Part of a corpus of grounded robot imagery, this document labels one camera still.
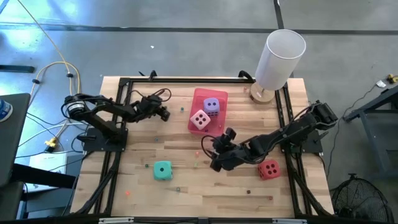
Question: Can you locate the large purple foam die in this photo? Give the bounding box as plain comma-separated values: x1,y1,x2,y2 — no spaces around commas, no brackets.
202,96,221,118

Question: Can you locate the black floor fan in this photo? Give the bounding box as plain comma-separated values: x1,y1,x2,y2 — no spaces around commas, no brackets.
330,173,397,224

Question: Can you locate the black flat bar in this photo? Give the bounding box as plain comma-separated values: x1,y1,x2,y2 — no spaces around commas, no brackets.
0,64,36,74

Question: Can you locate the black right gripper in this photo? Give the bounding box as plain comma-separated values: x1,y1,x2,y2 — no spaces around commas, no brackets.
209,126,252,173

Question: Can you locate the pink translucent plastic bin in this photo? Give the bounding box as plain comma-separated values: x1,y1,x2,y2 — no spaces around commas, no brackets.
187,87,229,138

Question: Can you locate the large pink foam die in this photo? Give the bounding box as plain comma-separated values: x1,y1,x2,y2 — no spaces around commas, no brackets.
189,109,211,131

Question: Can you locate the yellow cable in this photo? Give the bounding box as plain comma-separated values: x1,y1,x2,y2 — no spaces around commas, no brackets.
16,0,82,147

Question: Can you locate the yellow cable connector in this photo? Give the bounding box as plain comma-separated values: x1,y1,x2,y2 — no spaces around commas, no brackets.
44,137,58,150

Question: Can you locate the black side desk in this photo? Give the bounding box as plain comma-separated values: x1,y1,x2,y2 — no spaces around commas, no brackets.
0,92,32,188

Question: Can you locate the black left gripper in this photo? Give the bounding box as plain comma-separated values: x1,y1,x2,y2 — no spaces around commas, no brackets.
134,94,172,123

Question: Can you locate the dark grey metal stand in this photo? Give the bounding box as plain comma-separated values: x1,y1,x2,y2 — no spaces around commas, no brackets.
343,85,398,180

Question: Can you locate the blue and white can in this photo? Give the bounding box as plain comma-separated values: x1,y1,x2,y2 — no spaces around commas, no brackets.
0,98,14,123

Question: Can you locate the large teal foam die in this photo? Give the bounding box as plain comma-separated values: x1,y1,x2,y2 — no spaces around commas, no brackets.
152,160,174,182

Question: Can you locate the black aluminium table frame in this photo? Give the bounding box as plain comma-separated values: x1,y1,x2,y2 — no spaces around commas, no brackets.
70,70,336,218

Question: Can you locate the white shade table lamp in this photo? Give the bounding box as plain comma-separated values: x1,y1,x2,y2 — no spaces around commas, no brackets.
249,28,307,105

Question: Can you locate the large red foam die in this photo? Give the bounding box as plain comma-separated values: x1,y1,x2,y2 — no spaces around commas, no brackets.
257,159,282,181

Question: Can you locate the silver metal bracket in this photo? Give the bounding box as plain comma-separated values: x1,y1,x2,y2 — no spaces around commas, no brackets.
98,217,136,224
272,218,308,224

